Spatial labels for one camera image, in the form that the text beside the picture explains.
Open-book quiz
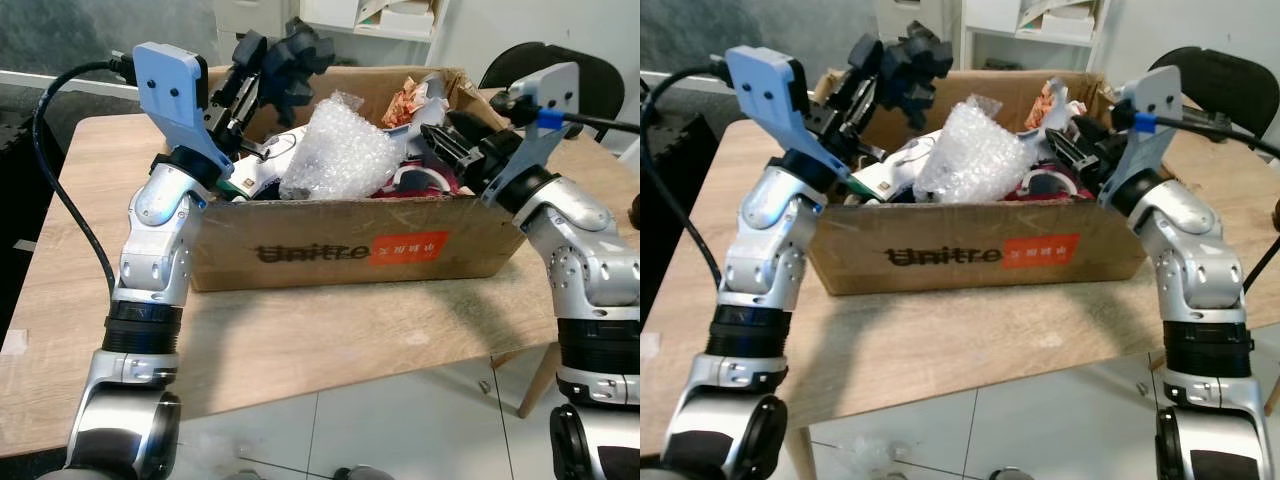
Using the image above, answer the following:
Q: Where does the white shelf unit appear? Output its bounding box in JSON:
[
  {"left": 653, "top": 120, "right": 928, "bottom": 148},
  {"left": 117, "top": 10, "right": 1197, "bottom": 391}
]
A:
[
  {"left": 300, "top": 0, "right": 441, "bottom": 43},
  {"left": 960, "top": 0, "right": 1106, "bottom": 46}
]

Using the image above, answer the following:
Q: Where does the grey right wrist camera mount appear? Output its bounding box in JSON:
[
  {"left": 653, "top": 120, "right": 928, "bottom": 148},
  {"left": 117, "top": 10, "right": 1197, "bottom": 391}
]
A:
[
  {"left": 1098, "top": 65, "right": 1183, "bottom": 206},
  {"left": 483, "top": 62, "right": 581, "bottom": 206}
]

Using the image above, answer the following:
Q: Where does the brown cardboard box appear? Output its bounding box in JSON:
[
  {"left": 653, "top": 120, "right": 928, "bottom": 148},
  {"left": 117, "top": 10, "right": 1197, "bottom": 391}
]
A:
[
  {"left": 808, "top": 68, "right": 1148, "bottom": 297},
  {"left": 190, "top": 65, "right": 528, "bottom": 293}
]

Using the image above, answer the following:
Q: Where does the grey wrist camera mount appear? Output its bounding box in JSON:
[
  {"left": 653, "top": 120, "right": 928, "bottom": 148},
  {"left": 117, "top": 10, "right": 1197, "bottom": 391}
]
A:
[
  {"left": 133, "top": 42, "right": 233, "bottom": 171},
  {"left": 724, "top": 45, "right": 823, "bottom": 176},
  {"left": 1098, "top": 65, "right": 1183, "bottom": 206},
  {"left": 483, "top": 62, "right": 581, "bottom": 206}
]

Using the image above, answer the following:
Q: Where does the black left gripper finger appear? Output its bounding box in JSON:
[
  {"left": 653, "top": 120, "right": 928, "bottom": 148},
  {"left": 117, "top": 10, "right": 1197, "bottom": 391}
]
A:
[
  {"left": 258, "top": 18, "right": 336, "bottom": 106},
  {"left": 850, "top": 33, "right": 881, "bottom": 81},
  {"left": 878, "top": 20, "right": 954, "bottom": 109},
  {"left": 236, "top": 30, "right": 268, "bottom": 76}
]

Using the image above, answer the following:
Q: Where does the black floor mat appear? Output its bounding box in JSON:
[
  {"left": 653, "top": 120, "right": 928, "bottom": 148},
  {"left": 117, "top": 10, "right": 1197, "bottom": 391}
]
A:
[
  {"left": 0, "top": 110, "right": 66, "bottom": 331},
  {"left": 640, "top": 120, "right": 701, "bottom": 321}
]

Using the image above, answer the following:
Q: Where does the white plastic item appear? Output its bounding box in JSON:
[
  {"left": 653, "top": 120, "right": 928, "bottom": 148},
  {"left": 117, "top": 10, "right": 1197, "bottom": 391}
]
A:
[
  {"left": 862, "top": 150, "right": 926, "bottom": 201},
  {"left": 235, "top": 150, "right": 301, "bottom": 199}
]

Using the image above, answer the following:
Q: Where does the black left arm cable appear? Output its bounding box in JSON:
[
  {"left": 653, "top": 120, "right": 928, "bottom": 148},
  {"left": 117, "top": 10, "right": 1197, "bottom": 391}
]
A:
[
  {"left": 32, "top": 60, "right": 136, "bottom": 296},
  {"left": 640, "top": 65, "right": 736, "bottom": 291}
]

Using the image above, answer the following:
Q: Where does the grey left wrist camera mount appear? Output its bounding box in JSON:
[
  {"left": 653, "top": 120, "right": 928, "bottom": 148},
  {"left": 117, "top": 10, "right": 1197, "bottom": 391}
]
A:
[
  {"left": 133, "top": 42, "right": 233, "bottom": 171},
  {"left": 724, "top": 45, "right": 823, "bottom": 176}
]

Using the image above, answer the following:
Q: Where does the clear bubble wrap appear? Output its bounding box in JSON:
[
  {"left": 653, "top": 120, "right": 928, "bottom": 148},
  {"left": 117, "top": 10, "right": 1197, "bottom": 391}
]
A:
[
  {"left": 912, "top": 95, "right": 1031, "bottom": 206},
  {"left": 280, "top": 92, "right": 406, "bottom": 201}
]

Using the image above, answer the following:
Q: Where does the black chair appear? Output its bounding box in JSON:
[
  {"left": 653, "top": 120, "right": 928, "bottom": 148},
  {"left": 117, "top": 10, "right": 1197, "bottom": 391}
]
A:
[
  {"left": 478, "top": 42, "right": 626, "bottom": 136},
  {"left": 1150, "top": 47, "right": 1280, "bottom": 151}
]

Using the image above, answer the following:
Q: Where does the orange printed wrapper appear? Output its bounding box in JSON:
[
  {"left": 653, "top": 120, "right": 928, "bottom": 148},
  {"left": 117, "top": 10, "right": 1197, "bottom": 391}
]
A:
[
  {"left": 383, "top": 80, "right": 431, "bottom": 128},
  {"left": 1025, "top": 82, "right": 1071, "bottom": 131}
]

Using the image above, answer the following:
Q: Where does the light wooden table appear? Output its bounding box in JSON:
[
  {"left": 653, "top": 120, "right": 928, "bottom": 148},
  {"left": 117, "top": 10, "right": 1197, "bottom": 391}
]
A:
[
  {"left": 640, "top": 115, "right": 1280, "bottom": 480},
  {"left": 0, "top": 110, "right": 641, "bottom": 461}
]

